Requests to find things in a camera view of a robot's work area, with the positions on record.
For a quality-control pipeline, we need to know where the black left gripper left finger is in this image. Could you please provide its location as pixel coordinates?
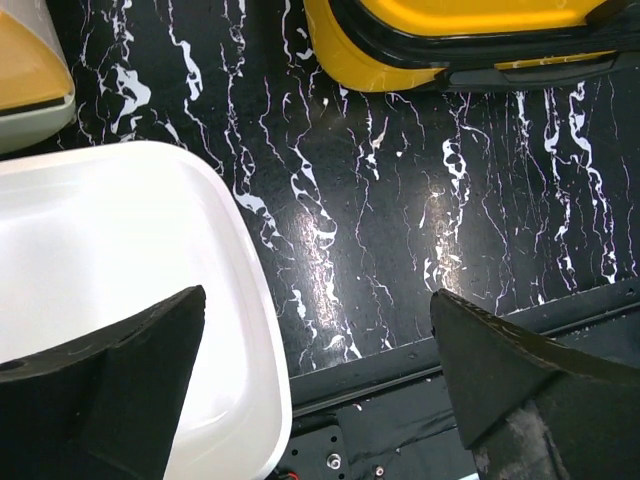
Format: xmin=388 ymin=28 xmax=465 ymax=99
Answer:
xmin=1 ymin=286 xmax=206 ymax=479

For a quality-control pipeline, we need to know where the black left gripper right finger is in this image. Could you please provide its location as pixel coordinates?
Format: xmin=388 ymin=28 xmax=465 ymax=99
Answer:
xmin=430 ymin=289 xmax=639 ymax=479

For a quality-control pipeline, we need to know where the yellow Pikachu suitcase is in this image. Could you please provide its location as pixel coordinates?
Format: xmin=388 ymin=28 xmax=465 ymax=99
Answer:
xmin=304 ymin=1 xmax=639 ymax=93

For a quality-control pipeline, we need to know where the white plastic tray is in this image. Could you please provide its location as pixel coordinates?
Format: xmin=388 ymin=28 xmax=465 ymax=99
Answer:
xmin=1 ymin=141 xmax=292 ymax=479

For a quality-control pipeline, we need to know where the pink yellow drawer box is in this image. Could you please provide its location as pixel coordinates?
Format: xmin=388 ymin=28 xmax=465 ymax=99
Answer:
xmin=1 ymin=1 xmax=75 ymax=154

